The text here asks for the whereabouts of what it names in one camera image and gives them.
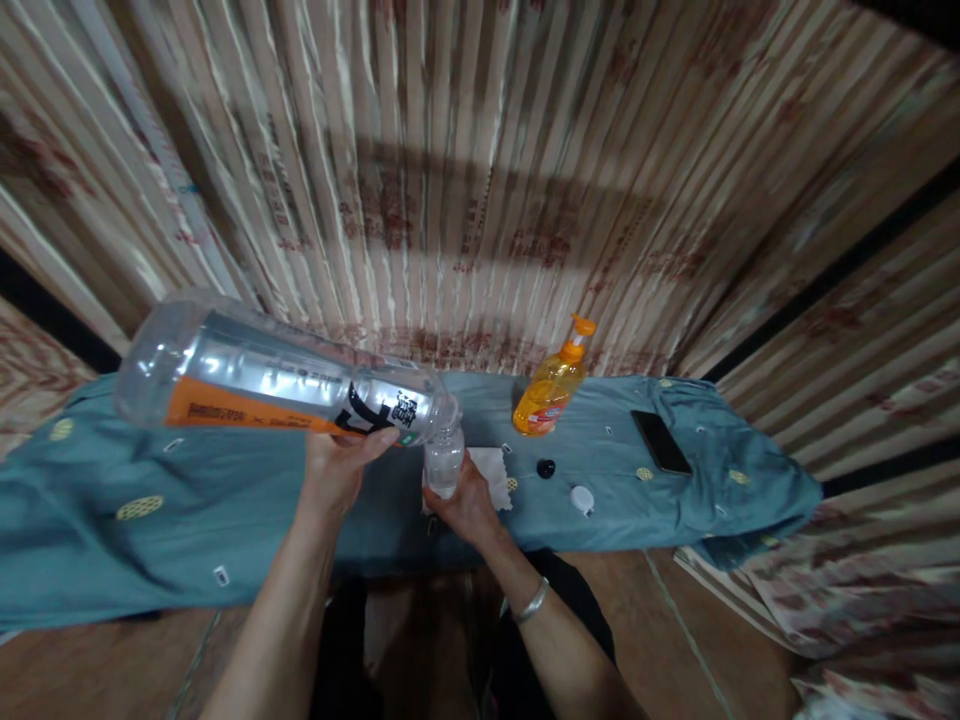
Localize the person's left thumb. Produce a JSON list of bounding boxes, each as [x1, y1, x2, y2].
[[346, 425, 402, 468]]

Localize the large clear plastic bottle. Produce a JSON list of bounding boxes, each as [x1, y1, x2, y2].
[[112, 287, 460, 448]]

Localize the white paper tissue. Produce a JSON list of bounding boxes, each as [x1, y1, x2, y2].
[[421, 446, 520, 517]]

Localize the person's legs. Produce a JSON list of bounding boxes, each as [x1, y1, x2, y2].
[[308, 548, 618, 720]]

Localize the person's right hand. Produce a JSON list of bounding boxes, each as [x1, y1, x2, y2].
[[422, 452, 511, 553]]

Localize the small clear plastic bottle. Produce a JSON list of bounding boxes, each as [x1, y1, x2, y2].
[[423, 421, 467, 502]]

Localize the striped beige curtain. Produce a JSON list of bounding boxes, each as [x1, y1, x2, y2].
[[0, 0, 960, 720]]

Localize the orange pump dispenser bottle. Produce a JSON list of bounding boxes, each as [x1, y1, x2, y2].
[[512, 312, 598, 438]]

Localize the teal patterned cloth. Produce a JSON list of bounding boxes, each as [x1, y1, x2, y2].
[[0, 371, 825, 633]]

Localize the black smartphone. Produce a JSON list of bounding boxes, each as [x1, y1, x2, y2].
[[629, 409, 695, 478]]

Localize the person's right thumb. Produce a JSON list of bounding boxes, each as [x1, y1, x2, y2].
[[454, 452, 485, 500]]

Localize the person's left hand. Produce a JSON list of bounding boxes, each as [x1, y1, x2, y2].
[[297, 425, 402, 526]]

